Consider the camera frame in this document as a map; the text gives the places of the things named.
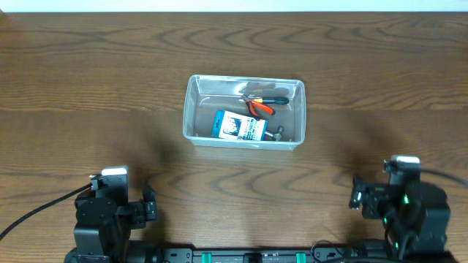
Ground small claw hammer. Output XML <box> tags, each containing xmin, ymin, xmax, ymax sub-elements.
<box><xmin>264</xmin><ymin>126</ymin><xmax>284</xmax><ymax>142</ymax></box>

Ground blue white screwdriver set box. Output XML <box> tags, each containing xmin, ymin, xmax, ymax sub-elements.
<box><xmin>211</xmin><ymin>110</ymin><xmax>268</xmax><ymax>141</ymax></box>

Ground black handled screwdriver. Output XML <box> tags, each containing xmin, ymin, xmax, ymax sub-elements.
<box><xmin>243</xmin><ymin>96</ymin><xmax>289</xmax><ymax>105</ymax></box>

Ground clear plastic container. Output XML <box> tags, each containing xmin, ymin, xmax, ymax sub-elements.
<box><xmin>183</xmin><ymin>75</ymin><xmax>306</xmax><ymax>150</ymax></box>

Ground red handled pliers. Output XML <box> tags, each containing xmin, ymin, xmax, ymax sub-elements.
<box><xmin>242</xmin><ymin>95</ymin><xmax>276</xmax><ymax>120</ymax></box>

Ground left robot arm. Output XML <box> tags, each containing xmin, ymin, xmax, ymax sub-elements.
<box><xmin>64</xmin><ymin>175</ymin><xmax>162</xmax><ymax>263</ymax></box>

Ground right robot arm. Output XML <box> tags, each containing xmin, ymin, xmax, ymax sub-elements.
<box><xmin>349</xmin><ymin>172</ymin><xmax>455</xmax><ymax>262</ymax></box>

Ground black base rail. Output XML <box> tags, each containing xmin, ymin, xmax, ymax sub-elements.
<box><xmin>127</xmin><ymin>245</ymin><xmax>370</xmax><ymax>263</ymax></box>

